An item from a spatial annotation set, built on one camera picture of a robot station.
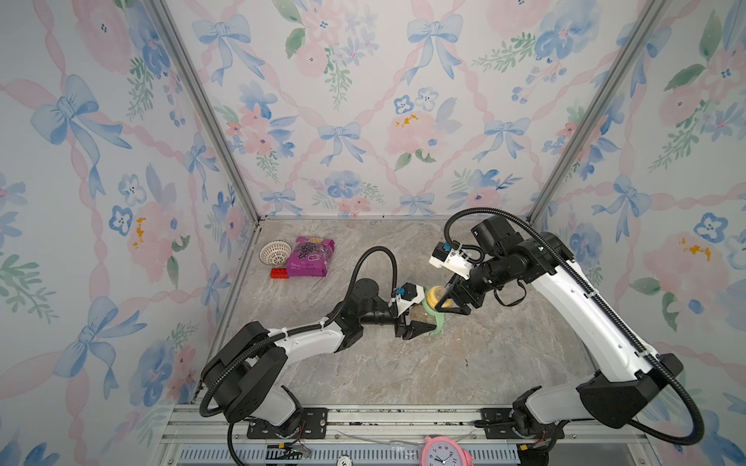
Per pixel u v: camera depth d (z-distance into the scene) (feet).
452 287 1.92
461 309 1.95
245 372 1.45
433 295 2.14
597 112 2.83
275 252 3.50
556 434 2.42
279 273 3.30
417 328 2.21
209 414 1.36
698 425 1.20
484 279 1.86
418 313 2.25
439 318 2.15
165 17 2.27
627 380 1.30
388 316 2.22
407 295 2.06
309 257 3.28
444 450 2.26
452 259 1.98
